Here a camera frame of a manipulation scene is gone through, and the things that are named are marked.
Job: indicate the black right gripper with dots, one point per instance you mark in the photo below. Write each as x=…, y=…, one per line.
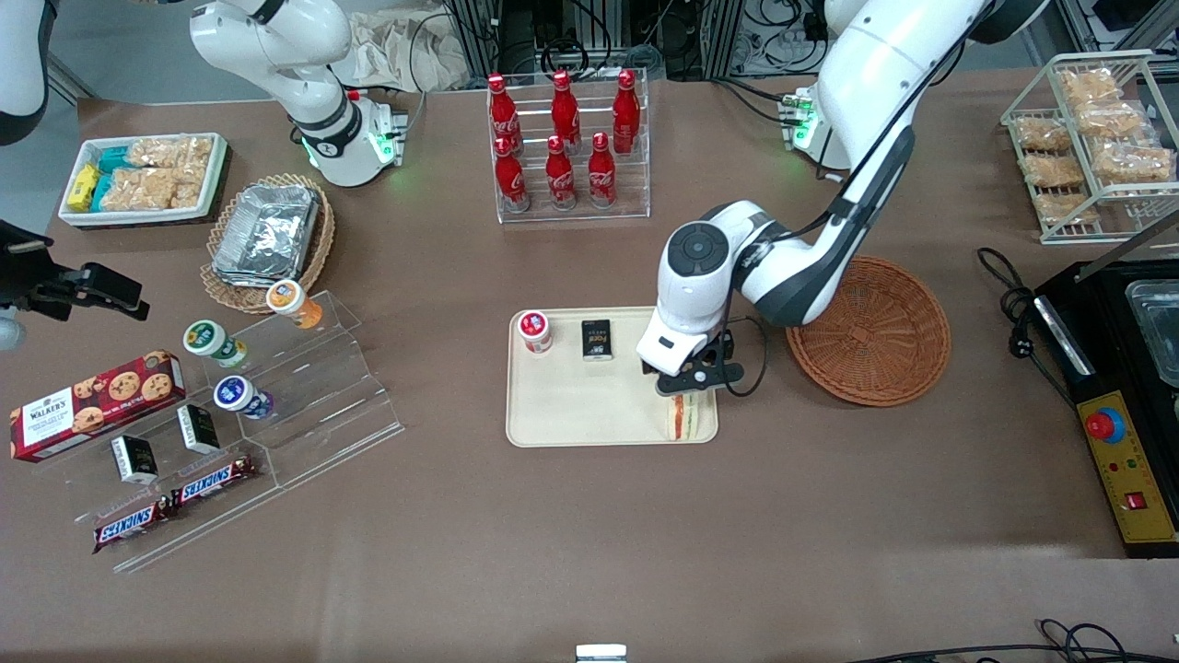
x=26, y=274

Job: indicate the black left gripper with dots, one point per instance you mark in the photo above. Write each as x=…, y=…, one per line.
x=708, y=356

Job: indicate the triangular sandwich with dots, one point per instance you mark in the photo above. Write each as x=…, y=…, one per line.
x=684, y=419

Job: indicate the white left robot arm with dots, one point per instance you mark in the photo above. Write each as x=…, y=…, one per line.
x=875, y=74

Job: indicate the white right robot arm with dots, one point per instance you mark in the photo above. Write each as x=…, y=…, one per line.
x=276, y=46

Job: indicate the beige plastic serving tray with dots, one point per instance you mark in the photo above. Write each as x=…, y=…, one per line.
x=589, y=405

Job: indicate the brown round wicker basket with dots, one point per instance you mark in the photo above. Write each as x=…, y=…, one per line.
x=884, y=341

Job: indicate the light oval wicker tray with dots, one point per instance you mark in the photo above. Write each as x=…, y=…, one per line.
x=321, y=249

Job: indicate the small black carton box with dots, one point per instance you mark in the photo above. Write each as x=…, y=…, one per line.
x=198, y=428
x=135, y=459
x=597, y=339

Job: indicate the small bottle green label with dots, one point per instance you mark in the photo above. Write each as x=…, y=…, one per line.
x=212, y=343

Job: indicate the teal snack packet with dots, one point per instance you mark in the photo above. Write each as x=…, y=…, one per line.
x=101, y=191
x=112, y=159

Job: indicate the red Walkers cookie box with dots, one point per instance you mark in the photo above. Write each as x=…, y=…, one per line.
x=92, y=405

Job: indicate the clear rice cracker pack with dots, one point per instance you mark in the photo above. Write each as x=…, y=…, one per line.
x=138, y=189
x=188, y=189
x=170, y=152

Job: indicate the yellow snack packet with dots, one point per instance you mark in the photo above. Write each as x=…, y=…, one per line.
x=83, y=187

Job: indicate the white rectangular snack bin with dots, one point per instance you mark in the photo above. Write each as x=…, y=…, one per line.
x=216, y=180

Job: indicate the small bottle blue label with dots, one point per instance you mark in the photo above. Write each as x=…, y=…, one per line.
x=241, y=398

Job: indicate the small bottle red label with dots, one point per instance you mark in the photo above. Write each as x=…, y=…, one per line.
x=535, y=331

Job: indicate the aluminium foil container stack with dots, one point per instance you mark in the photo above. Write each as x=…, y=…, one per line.
x=267, y=230

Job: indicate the small bottle orange label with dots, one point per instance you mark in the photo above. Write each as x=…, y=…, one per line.
x=293, y=304

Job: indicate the Snickers chocolate bar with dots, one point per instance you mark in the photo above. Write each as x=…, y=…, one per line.
x=131, y=527
x=214, y=481

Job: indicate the clear acrylic bottle rack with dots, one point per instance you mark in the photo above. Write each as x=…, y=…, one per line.
x=571, y=216

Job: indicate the red cola bottle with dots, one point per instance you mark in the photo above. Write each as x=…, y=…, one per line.
x=511, y=180
x=560, y=180
x=626, y=115
x=503, y=115
x=565, y=110
x=601, y=175

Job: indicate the clear acrylic stepped stand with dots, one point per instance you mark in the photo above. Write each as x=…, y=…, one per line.
x=350, y=405

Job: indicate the small white metal block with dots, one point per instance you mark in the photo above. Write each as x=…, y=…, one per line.
x=601, y=654

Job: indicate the beige cloth bag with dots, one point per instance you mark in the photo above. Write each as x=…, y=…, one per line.
x=405, y=51

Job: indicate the black equipment rack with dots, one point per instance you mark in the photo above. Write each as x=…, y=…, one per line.
x=516, y=37

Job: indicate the black countertop appliance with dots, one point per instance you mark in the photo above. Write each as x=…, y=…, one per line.
x=1105, y=368

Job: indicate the red emergency stop button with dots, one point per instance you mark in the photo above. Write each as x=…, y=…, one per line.
x=1105, y=424

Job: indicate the yellow control panel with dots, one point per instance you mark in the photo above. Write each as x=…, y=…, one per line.
x=1138, y=479

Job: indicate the grey appliance lid bar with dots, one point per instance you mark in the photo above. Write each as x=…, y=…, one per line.
x=1128, y=247

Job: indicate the steel appliance pan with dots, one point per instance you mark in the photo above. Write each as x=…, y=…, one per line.
x=1156, y=331

